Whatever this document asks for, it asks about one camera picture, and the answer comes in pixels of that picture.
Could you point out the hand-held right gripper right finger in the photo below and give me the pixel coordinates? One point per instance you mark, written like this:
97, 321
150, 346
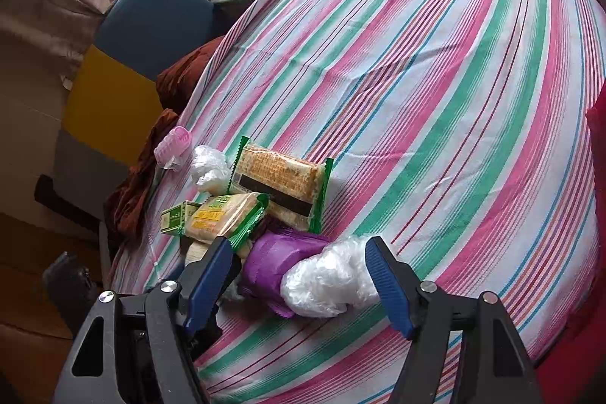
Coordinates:
388, 285

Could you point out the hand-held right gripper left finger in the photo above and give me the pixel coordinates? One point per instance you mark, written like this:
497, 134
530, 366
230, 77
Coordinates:
208, 281

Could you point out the white plastic bag roll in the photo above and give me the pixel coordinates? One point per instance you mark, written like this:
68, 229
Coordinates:
322, 281

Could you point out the large green cracker packet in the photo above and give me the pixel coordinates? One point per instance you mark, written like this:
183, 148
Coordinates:
279, 181

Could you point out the flat white packet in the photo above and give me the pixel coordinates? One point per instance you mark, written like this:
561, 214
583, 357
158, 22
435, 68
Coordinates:
195, 252

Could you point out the yellow cracker packet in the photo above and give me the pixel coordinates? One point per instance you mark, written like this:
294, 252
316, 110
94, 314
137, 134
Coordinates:
218, 214

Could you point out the small green box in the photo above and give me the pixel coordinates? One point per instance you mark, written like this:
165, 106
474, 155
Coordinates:
175, 217

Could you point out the white plastic bag bundle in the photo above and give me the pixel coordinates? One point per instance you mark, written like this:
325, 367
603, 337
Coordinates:
208, 169

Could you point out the pink hair curler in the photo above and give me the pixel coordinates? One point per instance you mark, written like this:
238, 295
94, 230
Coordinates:
173, 146

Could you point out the striped bedsheet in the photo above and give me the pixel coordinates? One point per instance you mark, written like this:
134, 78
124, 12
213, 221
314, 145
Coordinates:
426, 101

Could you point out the brown blanket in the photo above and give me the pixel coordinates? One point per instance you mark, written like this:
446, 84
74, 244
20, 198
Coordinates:
184, 72

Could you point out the blue yellow grey chair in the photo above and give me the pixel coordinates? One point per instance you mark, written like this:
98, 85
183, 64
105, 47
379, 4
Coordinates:
151, 20

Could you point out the red cloth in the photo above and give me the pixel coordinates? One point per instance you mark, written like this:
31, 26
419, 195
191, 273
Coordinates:
599, 120

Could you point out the pink patterned curtain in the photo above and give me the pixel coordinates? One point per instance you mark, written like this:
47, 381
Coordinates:
52, 16

